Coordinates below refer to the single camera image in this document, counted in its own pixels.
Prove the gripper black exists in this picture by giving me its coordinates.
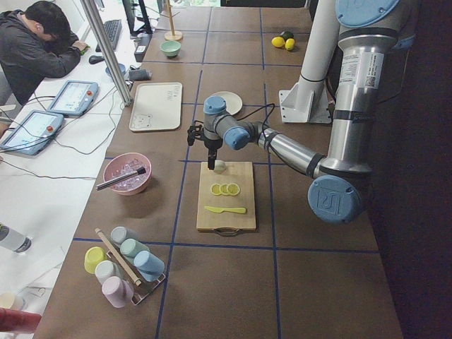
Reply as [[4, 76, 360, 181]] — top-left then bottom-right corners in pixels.
[[187, 121, 222, 170]]

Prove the white steamed bun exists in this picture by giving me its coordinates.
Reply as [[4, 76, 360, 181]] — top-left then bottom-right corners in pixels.
[[213, 160, 226, 174]]

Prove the cream round plate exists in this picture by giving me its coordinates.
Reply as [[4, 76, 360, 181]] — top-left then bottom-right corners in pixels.
[[213, 91, 243, 116]]

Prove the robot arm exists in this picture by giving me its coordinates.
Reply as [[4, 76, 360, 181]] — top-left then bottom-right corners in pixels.
[[187, 1, 420, 224]]

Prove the white bear tray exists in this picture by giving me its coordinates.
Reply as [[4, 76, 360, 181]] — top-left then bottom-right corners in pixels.
[[129, 82, 183, 132]]

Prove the bamboo cutting board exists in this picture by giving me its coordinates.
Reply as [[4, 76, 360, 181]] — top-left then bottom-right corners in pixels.
[[196, 162, 256, 234]]

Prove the lemon slice middle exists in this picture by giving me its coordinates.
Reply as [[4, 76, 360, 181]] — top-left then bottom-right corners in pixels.
[[219, 184, 230, 196]]

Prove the yellow plastic knife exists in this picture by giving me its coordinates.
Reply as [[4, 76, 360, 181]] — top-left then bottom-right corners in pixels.
[[204, 206, 247, 214]]

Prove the steel muddler black tip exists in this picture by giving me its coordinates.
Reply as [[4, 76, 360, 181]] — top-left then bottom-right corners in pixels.
[[96, 167, 146, 191]]

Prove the pink bowl with ice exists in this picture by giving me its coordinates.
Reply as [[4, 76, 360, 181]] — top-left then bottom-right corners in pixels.
[[103, 153, 152, 196]]

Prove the grey folded cloth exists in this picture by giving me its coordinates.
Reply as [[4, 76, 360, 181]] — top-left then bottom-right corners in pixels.
[[129, 69, 152, 81]]

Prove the mint green bowl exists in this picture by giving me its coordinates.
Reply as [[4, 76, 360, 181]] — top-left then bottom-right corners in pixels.
[[160, 40, 182, 58]]

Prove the wooden mug tree stand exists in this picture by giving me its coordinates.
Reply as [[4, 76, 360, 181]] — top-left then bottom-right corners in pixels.
[[165, 0, 183, 41]]

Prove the grey cup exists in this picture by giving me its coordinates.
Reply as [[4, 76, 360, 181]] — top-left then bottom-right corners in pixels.
[[110, 226, 140, 245]]

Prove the blue bowl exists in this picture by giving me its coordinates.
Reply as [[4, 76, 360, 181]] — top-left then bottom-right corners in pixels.
[[105, 64, 126, 78]]

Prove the green cup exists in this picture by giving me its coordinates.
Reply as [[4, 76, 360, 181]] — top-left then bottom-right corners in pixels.
[[120, 238, 149, 263]]

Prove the yellow lemon upper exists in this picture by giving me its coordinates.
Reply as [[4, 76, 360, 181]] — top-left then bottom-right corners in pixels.
[[271, 36, 285, 49]]

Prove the yellow lemon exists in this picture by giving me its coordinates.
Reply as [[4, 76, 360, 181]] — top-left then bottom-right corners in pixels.
[[271, 36, 285, 49], [285, 38, 296, 51]]

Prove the black label stand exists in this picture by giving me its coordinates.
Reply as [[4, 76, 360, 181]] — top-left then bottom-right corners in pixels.
[[134, 34, 152, 62]]

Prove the light blue cup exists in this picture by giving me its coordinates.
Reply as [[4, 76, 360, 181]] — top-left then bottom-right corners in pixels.
[[133, 251, 165, 282]]

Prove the yellow lemon lower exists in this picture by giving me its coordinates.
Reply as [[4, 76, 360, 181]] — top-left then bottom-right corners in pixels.
[[285, 38, 296, 51]]

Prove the green lime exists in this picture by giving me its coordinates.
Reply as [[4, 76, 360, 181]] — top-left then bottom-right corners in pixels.
[[279, 31, 294, 41]]

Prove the teach pendant far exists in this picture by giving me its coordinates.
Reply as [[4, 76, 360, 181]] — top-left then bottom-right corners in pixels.
[[47, 81, 99, 117]]

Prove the teach pendant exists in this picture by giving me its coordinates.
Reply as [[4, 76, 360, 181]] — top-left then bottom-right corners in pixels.
[[47, 81, 99, 117], [1, 110, 64, 155]]

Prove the black computer mouse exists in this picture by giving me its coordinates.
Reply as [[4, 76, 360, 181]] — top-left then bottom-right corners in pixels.
[[88, 55, 105, 65]]

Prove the yellow cup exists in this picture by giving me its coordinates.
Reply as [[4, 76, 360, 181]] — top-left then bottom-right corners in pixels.
[[83, 246, 107, 274]]

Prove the black keyboard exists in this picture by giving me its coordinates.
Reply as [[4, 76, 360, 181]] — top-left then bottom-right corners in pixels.
[[103, 19, 122, 51]]

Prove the white cup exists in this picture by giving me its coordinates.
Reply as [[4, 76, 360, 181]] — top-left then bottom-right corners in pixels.
[[95, 260, 124, 285]]

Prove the pink cup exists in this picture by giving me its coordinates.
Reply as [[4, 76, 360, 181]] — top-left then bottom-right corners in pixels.
[[102, 276, 133, 308]]

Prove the teach pendant near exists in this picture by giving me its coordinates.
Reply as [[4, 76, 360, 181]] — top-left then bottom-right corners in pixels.
[[1, 110, 64, 155]]

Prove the person in black jacket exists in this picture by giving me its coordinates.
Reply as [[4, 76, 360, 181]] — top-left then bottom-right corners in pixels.
[[1, 1, 88, 105]]

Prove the clear water bottle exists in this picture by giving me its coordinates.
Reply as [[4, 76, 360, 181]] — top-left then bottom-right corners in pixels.
[[0, 224, 32, 253]]

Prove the paper cup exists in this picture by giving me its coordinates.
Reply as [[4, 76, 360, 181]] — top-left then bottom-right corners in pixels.
[[0, 292, 25, 311]]

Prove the red bottle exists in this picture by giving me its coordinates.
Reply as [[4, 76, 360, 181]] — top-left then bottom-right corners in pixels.
[[1, 308, 42, 334]]

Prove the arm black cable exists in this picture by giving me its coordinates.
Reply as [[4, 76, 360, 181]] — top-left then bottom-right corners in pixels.
[[239, 102, 276, 142]]

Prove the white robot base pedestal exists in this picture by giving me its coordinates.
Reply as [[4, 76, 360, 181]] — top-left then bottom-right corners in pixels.
[[279, 1, 340, 123]]

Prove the aluminium frame post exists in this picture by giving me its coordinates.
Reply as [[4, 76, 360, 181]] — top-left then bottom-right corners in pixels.
[[81, 0, 133, 107]]

